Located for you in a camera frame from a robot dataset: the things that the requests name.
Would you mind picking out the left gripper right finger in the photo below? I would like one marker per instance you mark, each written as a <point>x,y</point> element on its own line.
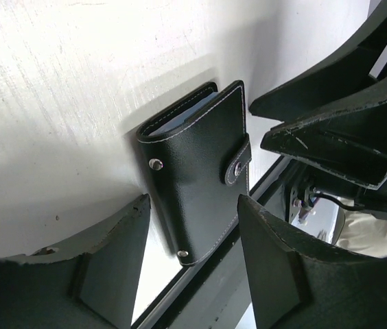
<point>299,281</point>

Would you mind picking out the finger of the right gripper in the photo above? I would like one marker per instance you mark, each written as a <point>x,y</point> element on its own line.
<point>343,73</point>
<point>346,138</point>

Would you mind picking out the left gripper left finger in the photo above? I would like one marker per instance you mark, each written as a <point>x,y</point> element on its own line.
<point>88,280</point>

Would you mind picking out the black leather card holder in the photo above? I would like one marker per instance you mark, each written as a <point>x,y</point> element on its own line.
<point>197,152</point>

